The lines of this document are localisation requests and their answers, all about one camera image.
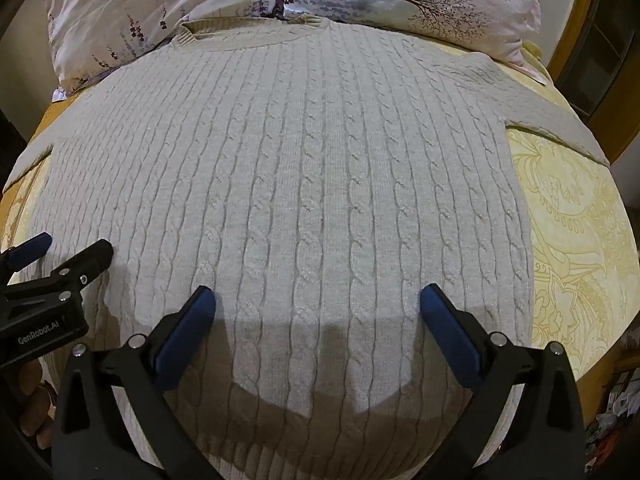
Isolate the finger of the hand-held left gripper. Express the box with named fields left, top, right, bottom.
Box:
left=0, top=239, right=115, bottom=317
left=0, top=232, right=54, bottom=287

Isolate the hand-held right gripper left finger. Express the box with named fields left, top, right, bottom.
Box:
left=51, top=285, right=223, bottom=480

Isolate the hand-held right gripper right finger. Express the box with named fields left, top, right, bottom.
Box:
left=419, top=283, right=587, bottom=480

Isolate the beige cable-knit cushion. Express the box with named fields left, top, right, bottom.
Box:
left=2, top=15, right=611, bottom=480

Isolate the person's left hand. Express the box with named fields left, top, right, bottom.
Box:
left=19, top=359, right=60, bottom=451

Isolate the yellow patterned bed sheet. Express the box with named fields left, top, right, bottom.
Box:
left=0, top=40, right=640, bottom=386

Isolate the assorted clutter beside bed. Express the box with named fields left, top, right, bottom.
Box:
left=582, top=350, right=640, bottom=480

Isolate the white lavender print pillow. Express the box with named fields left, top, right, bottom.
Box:
left=42, top=0, right=288, bottom=103

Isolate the wooden headboard shelf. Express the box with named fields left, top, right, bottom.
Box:
left=545, top=0, right=640, bottom=168

